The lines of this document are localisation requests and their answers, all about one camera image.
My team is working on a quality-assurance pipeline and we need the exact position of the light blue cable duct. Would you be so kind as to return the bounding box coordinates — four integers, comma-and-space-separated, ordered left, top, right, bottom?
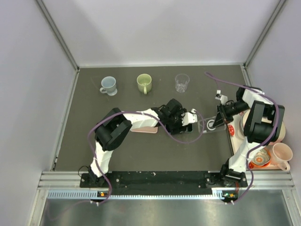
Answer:
47, 189, 234, 201

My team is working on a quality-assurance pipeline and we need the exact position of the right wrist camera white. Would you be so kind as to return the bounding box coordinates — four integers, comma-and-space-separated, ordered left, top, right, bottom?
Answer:
215, 89, 228, 105

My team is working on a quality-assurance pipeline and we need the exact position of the clear transparent phone case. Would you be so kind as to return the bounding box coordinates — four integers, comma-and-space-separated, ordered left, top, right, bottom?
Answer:
198, 117, 226, 134

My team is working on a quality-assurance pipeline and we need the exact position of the green mug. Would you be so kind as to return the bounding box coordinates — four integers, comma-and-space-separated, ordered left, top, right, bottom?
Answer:
136, 73, 152, 95

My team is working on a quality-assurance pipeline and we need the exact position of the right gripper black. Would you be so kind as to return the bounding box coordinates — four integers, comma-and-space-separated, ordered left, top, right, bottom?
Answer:
213, 101, 251, 128

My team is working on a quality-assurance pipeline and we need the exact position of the light blue footed cup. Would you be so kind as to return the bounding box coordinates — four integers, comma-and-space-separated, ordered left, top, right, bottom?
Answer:
100, 76, 118, 96

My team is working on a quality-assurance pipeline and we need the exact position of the pink white plate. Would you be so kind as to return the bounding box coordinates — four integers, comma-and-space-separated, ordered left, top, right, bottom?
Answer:
238, 110, 286, 145

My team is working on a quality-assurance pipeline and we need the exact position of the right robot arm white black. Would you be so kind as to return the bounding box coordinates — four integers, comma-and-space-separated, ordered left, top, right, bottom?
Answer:
212, 85, 285, 186

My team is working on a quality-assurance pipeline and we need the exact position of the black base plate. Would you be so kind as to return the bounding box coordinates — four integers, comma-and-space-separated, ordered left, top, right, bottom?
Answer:
80, 171, 247, 194

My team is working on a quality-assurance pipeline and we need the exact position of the pink mug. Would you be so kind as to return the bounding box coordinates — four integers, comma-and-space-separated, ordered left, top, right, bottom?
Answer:
270, 143, 293, 171

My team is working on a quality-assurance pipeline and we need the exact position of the white tray with strawberries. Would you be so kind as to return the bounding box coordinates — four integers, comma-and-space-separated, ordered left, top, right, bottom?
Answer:
228, 114, 279, 170

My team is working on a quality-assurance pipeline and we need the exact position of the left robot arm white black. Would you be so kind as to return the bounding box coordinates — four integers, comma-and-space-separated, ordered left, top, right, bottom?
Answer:
81, 99, 197, 187

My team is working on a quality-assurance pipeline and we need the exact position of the orange patterned bowl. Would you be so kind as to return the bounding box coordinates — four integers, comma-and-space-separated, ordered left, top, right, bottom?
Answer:
249, 148, 271, 169

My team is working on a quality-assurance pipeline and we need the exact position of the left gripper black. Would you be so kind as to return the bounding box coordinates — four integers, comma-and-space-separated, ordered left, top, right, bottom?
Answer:
167, 109, 188, 135

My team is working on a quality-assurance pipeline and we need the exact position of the dark phone blue edge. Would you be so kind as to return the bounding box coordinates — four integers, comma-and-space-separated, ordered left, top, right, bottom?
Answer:
165, 124, 193, 135

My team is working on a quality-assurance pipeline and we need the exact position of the clear glass tumbler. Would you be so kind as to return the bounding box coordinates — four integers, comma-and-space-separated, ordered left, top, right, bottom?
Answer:
175, 73, 190, 93

